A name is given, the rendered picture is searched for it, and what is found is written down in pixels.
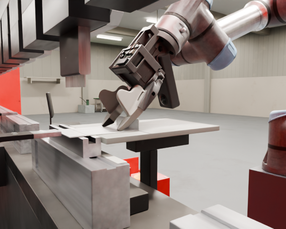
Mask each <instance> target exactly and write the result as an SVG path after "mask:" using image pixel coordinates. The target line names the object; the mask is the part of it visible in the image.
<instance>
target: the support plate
mask: <svg viewBox="0 0 286 229"><path fill-rule="evenodd" d="M97 126H102V123H100V124H82V125H70V127H73V128H85V127H97ZM139 130H140V131H133V132H124V133H115V134H102V135H97V136H99V137H101V143H104V144H116V143H124V142H131V141H139V140H146V139H156V138H164V137H171V136H179V135H186V134H196V133H203V132H211V131H218V130H220V126H217V125H211V124H202V123H195V122H189V121H182V120H175V119H148V120H139ZM141 131H143V132H141ZM144 132H148V133H144ZM149 133H150V134H149Z"/></svg>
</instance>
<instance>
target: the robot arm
mask: <svg viewBox="0 0 286 229"><path fill-rule="evenodd" d="M212 3H213V0H180V1H178V2H175V3H173V4H171V5H170V6H169V8H168V9H167V10H166V12H165V13H164V14H163V16H162V17H161V18H160V19H159V21H158V22H157V23H156V24H155V25H154V24H152V25H150V26H148V27H143V28H142V30H141V31H140V32H139V34H138V35H137V36H136V38H135V39H134V40H133V41H132V43H131V44H130V45H129V47H128V48H126V49H123V50H122V51H121V52H120V54H119V55H118V56H117V58H116V59H115V60H114V61H113V63H112V64H111V65H110V66H109V69H110V70H111V71H112V72H113V73H114V74H115V75H116V76H118V77H119V78H120V79H121V80H122V81H123V82H125V83H126V84H127V86H125V85H121V86H119V87H118V88H117V89H116V90H115V91H110V90H102V91H100V93H99V99H100V101H101V102H102V104H103V105H104V107H105V108H106V110H107V112H108V113H107V115H106V117H105V118H104V120H103V123H102V126H103V127H106V126H108V125H111V124H113V123H114V122H115V120H116V119H117V118H118V117H119V116H120V115H121V113H122V111H123V110H124V112H125V114H126V116H125V117H124V119H123V120H122V121H121V123H120V125H119V127H118V128H117V131H122V130H124V129H125V128H127V127H129V126H130V125H131V124H132V123H133V122H134V121H135V120H136V119H137V118H138V117H139V116H140V115H141V114H142V113H143V111H145V110H146V109H147V108H148V106H149V105H150V104H151V103H152V101H153V100H154V99H155V97H156V96H157V95H158V100H159V104H160V106H161V107H164V108H169V109H174V108H176V107H178V106H179V105H180V101H179V97H178V91H177V87H176V82H175V78H174V74H173V68H172V66H181V65H187V64H195V63H202V62H206V64H207V66H209V67H210V68H211V69H212V70H215V71H217V70H222V69H224V68H226V67H227V66H229V65H230V63H232V61H233V60H234V59H235V57H236V55H237V50H236V48H235V46H234V44H233V43H232V41H233V40H235V39H237V38H239V37H241V36H243V35H245V34H247V33H249V32H251V31H260V30H262V29H264V28H267V27H271V26H276V25H282V24H286V0H253V1H251V2H249V3H247V4H246V5H245V7H244V8H243V9H241V10H239V11H237V12H234V13H232V14H230V15H228V16H225V17H223V18H221V19H219V20H215V19H214V17H213V15H212V14H211V12H210V11H209V10H210V9H211V6H212ZM118 58H119V60H118ZM117 60H118V61H117ZM116 61H117V62H116ZM115 62H116V64H115ZM114 64H115V65H114ZM268 123H269V129H268V148H267V152H266V154H265V157H264V159H263V161H262V169H263V170H265V171H266V172H269V173H272V174H277V175H283V176H286V110H275V111H272V112H271V113H270V115H269V121H268Z"/></svg>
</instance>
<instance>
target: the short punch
mask: <svg viewBox="0 0 286 229"><path fill-rule="evenodd" d="M59 50H60V75H61V76H62V77H65V87H66V88H69V87H86V75H89V74H90V73H91V53H90V27H83V26H77V27H75V28H73V29H72V30H70V31H68V32H66V33H65V34H63V35H61V36H60V37H59Z"/></svg>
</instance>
